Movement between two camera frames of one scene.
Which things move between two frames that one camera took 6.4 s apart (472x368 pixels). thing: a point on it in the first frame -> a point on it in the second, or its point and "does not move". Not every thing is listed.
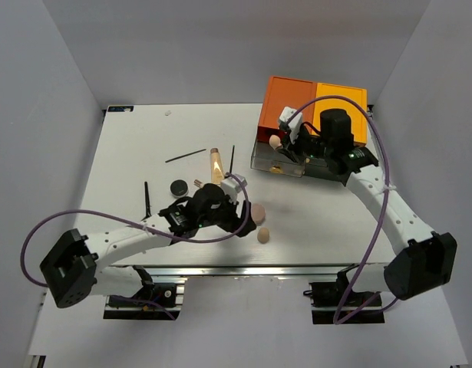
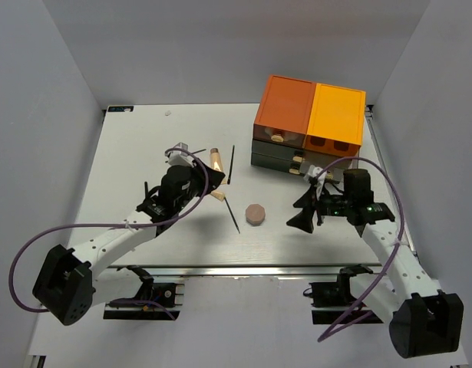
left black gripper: (233, 222) -> (216, 179)
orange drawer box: (282, 92) does not move
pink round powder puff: (258, 213) does not move
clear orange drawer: (268, 159) -> (278, 136)
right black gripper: (292, 156) -> (308, 204)
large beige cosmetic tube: (217, 172) does not move
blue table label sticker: (120, 109) does not move
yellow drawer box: (358, 118) does not move
